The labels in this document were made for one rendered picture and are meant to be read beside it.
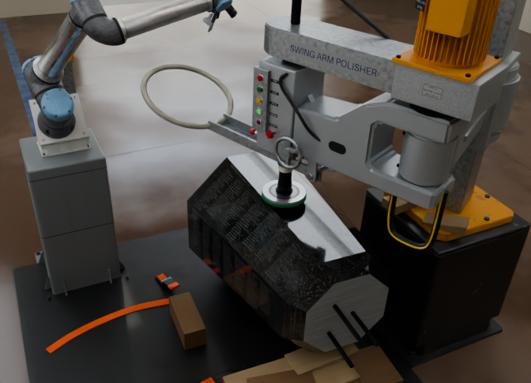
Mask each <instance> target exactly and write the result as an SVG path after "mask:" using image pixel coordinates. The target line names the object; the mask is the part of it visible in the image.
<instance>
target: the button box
mask: <svg viewBox="0 0 531 383"><path fill-rule="evenodd" d="M270 72H271V71H270V70H268V69H264V68H262V67H260V66H255V67H254V86H253V114H252V127H253V128H255V129H257V130H261V131H262V132H265V133H266V132H267V131H268V125H269V90H270ZM258 74H261V75H262V76H263V82H259V81H258V79H257V75H258ZM259 85H260V86H262V88H263V93H262V94H260V93H258V92H257V86H259ZM258 96H260V97H261V98H262V104H261V105H259V104H258V103H257V101H256V98H257V97H258ZM257 107H259V108H261V109H262V115H258V114H257V113H256V108H257ZM256 118H260V119H261V121H262V125H261V126H258V125H257V124H256V122H255V120H256Z"/></svg>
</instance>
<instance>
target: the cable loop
mask: <svg viewBox="0 0 531 383"><path fill-rule="evenodd" d="M448 193H449V191H448V190H446V191H445V192H443V193H442V198H441V201H440V202H439V203H438V205H437V209H436V212H435V218H434V222H433V225H432V229H431V233H430V235H429V237H428V240H427V241H426V242H425V243H424V244H420V243H417V242H413V241H411V240H409V239H407V238H405V237H403V236H401V235H399V234H398V233H397V232H396V230H395V229H394V211H395V206H396V202H397V197H396V196H394V195H392V194H391V195H390V200H389V205H388V210H387V217H386V227H387V230H388V232H389V234H390V235H391V237H392V238H394V239H395V240H396V241H398V242H399V243H401V244H403V245H405V246H407V247H409V248H412V249H414V250H419V251H425V250H429V249H430V248H432V246H433V245H434V243H435V240H436V238H437V235H438V233H439V228H440V224H441V221H442V217H443V212H444V208H445V205H446V199H447V196H448Z"/></svg>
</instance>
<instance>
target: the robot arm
mask: <svg viewBox="0 0 531 383"><path fill-rule="evenodd" d="M70 4H71V6H72V7H71V9H70V11H69V13H68V15H67V17H66V19H65V20H64V21H63V23H62V25H61V27H60V28H59V30H58V31H57V33H56V34H55V37H54V38H53V40H52V41H51V43H50V44H49V46H48V48H47V49H46V51H45V52H44V54H43V55H37V56H34V57H33V58H30V59H28V60H27V61H26V62H25V63H24V64H23V66H22V72H23V75H24V78H25V80H26V81H27V83H28V86H29V88H30V89H31V91H32V94H33V95H34V97H35V99H36V102H37V104H38V106H39V108H40V112H39V114H38V118H37V123H38V127H39V128H40V131H41V132H42V133H43V134H44V135H46V136H48V137H50V138H54V139H60V138H64V137H67V136H69V135H70V134H71V133H72V132H73V130H74V127H75V124H76V119H75V116H74V114H73V109H74V104H73V99H72V97H71V96H70V94H69V93H68V92H66V90H65V89H64V87H63V85H62V82H61V79H62V78H63V76H64V68H65V66H66V65H67V63H68V62H69V60H70V59H71V58H72V56H73V54H74V53H75V52H76V50H77V49H78V48H79V46H80V45H81V43H82V41H83V40H84V39H85V37H86V36H87V35H88V36H89V37H90V38H91V39H93V40H95V41H96V42H98V43H102V44H105V45H109V46H119V45H122V44H124V43H126V40H127V39H129V38H131V37H134V36H138V35H140V34H143V33H145V32H149V31H152V30H154V29H157V28H161V27H164V26H165V25H168V24H172V23H175V22H177V21H181V20H184V19H186V18H188V17H192V16H195V15H198V14H200V13H204V12H206V11H207V12H209V13H210V12H211V14H210V15H209V16H208V17H204V18H203V19H202V20H203V22H205V23H206V24H207V25H208V26H209V30H208V32H210V31H211V30H212V29H213V25H214V23H215V20H216V19H218V18H219V16H220V12H221V11H224V10H225V11H226V12H227V13H228V15H229V16H230V17H231V18H233V17H235V16H236V14H237V11H236V10H235V9H234V7H233V6H232V0H177V1H174V2H170V3H168V4H165V5H162V6H158V7H156V8H153V9H149V10H146V11H144V12H141V13H137V14H134V15H132V16H129V17H125V18H123V19H118V18H116V17H113V18H108V16H107V14H106V12H105V10H104V8H103V6H102V4H101V2H100V0H70ZM212 18H213V19H212Z"/></svg>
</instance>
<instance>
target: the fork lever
mask: <svg viewBox="0 0 531 383"><path fill-rule="evenodd" d="M224 117H225V118H226V122H225V123H223V124H221V125H220V124H218V123H216V122H213V121H211V120H209V121H208V123H209V124H210V129H209V130H212V131H213V132H215V133H218V134H220V135H221V136H223V137H226V138H228V139H230V140H232V141H234V142H236V143H238V144H240V145H243V146H245V147H247V148H249V149H251V150H253V151H255V152H258V153H260V154H262V155H264V156H266V157H268V158H270V159H272V160H275V161H277V162H278V160H277V158H276V157H275V155H274V154H272V153H269V152H267V151H265V150H262V149H260V148H258V147H257V135H256V134H255V135H251V134H250V129H252V128H253V127H252V125H251V124H248V123H246V122H244V121H241V120H239V119H237V118H234V117H232V116H231V115H227V114H225V113H224ZM297 161H298V160H296V159H293V160H291V161H289V165H294V164H296V163H297ZM278 163H279V162H278ZM318 166H320V168H319V169H318V172H317V180H316V181H319V182H321V180H322V172H323V171H324V170H328V171H332V172H333V173H334V172H335V170H332V169H330V168H328V167H325V166H323V165H321V164H318ZM293 170H295V171H298V172H299V173H302V174H304V175H306V176H307V179H308V180H309V181H310V180H313V175H312V174H307V164H305V163H301V164H300V165H299V166H298V167H297V168H296V169H293Z"/></svg>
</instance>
